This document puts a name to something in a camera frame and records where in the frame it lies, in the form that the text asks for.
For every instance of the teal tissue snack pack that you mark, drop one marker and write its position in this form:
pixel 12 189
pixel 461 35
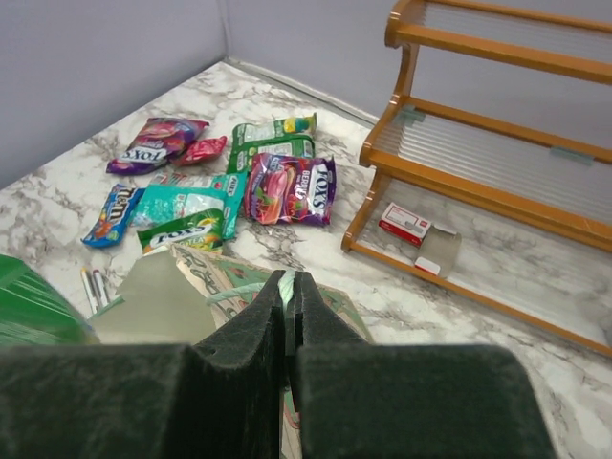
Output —
pixel 170 196

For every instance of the red white small box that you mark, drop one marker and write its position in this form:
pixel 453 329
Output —
pixel 404 224

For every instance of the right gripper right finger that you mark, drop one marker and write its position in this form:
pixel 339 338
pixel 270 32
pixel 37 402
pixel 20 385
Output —
pixel 360 400

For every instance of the blue M&M's packet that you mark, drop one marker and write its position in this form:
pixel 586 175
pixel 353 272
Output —
pixel 114 217

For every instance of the purple chocolate bar wrapper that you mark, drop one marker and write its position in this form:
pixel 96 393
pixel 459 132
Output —
pixel 288 190

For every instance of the purple Fox's candy bag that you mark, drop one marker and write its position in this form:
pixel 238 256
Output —
pixel 158 142

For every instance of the green candy packet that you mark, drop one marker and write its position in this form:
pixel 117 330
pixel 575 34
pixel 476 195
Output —
pixel 293 137

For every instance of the wooden two-tier rack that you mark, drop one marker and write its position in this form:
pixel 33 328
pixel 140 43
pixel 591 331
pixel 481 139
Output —
pixel 533 208

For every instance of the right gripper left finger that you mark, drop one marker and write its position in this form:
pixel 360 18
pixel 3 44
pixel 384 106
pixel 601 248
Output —
pixel 219 398

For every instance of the green capped marker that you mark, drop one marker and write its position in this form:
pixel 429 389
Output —
pixel 89 290

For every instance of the red small snack packet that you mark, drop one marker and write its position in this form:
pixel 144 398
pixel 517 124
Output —
pixel 201 151

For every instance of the yellow green snack packet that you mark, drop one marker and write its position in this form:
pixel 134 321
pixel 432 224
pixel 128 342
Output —
pixel 202 230

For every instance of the green paper gift bag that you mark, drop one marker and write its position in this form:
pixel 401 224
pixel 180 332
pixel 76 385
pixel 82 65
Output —
pixel 183 296

